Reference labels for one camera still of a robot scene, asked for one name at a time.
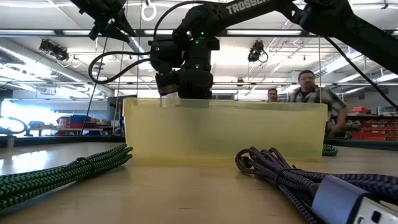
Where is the tan hanging cord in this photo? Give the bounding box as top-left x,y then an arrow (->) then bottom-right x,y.
111,0 -> 130,135
317,35 -> 323,104

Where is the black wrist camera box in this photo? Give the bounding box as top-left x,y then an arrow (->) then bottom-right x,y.
154,71 -> 180,96

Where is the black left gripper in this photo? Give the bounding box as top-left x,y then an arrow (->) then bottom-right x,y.
70,0 -> 137,44

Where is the shelf with red bins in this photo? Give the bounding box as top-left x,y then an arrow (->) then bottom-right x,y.
351,106 -> 398,141

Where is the teal braided USB-C cable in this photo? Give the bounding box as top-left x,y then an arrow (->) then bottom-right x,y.
322,144 -> 340,157

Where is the person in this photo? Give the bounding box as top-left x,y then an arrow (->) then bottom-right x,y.
287,70 -> 348,138
266,88 -> 280,103

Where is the black frame bar with lights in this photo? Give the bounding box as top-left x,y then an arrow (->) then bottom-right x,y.
0,29 -> 398,37

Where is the black table edge rail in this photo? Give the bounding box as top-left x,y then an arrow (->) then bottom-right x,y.
0,136 -> 398,152

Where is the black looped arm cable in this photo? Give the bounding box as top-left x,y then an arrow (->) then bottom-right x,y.
88,0 -> 206,85

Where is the white hanging ring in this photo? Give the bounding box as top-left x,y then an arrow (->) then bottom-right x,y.
141,0 -> 158,22

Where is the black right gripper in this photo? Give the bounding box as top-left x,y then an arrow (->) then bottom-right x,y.
178,60 -> 215,100

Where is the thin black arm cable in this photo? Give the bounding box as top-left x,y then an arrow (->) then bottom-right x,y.
323,35 -> 398,109

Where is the silver ceiling duct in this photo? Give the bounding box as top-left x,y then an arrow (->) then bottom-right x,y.
86,0 -> 160,72

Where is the black hanging cable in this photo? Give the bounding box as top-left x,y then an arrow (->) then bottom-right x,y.
81,37 -> 108,135

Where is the black ceiling camera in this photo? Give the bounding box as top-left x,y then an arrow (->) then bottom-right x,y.
248,39 -> 269,63
39,39 -> 71,62

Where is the yellow translucent plastic bin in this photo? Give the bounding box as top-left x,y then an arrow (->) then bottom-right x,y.
123,97 -> 329,162

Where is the purple braided USB-C cable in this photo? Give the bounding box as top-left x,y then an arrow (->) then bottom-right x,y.
234,146 -> 398,224

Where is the green braided USB-C cable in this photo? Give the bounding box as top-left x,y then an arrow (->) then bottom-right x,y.
0,143 -> 134,213

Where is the stack of coloured boxes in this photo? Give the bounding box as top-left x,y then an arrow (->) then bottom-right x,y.
55,114 -> 100,136

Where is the black monitor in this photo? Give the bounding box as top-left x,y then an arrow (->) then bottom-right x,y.
107,95 -> 138,129

